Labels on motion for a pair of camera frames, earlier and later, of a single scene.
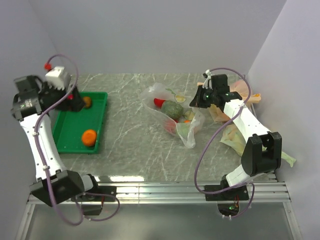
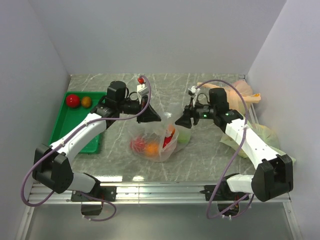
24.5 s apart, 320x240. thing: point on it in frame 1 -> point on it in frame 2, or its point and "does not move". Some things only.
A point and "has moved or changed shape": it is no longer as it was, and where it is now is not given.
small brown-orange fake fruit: (87, 101) does not move
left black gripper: (75, 104) -> (149, 115)
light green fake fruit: (183, 129) does not move
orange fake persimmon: (89, 137) has moved or changed shape
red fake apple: (158, 102) -> (137, 144)
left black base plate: (95, 209) does not move
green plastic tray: (68, 130) does not move
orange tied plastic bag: (241, 88) does not move
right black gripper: (197, 101) -> (184, 121)
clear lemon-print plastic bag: (173, 111) -> (155, 141)
